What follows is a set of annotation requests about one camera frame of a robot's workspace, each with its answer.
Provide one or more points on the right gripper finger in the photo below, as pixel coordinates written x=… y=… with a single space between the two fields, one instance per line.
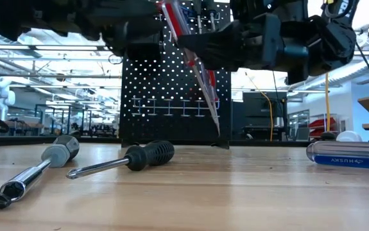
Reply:
x=216 y=35
x=222 y=61

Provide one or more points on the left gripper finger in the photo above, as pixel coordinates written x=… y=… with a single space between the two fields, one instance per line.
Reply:
x=129 y=8
x=142 y=27

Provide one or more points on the large red clear screwdriver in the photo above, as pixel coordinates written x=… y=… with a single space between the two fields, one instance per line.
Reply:
x=177 y=19

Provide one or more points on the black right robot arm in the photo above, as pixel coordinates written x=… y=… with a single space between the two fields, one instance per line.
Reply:
x=331 y=35

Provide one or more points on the black peg board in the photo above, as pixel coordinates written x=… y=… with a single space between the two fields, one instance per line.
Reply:
x=158 y=83

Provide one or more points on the black cabinet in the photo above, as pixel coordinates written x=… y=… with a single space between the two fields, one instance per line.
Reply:
x=261 y=112

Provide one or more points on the red storage bins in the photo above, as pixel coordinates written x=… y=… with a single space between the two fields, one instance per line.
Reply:
x=322 y=123

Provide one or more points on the dark framed workstations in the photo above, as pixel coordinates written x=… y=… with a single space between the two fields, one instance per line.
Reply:
x=75 y=125

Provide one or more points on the white round bin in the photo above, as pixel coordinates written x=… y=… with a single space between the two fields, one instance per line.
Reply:
x=349 y=137

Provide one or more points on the chrome prong tool rail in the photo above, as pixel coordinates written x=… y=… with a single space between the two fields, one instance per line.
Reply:
x=203 y=16

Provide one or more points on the chrome loop tool rail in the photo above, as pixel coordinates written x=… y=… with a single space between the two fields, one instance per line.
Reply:
x=171 y=107

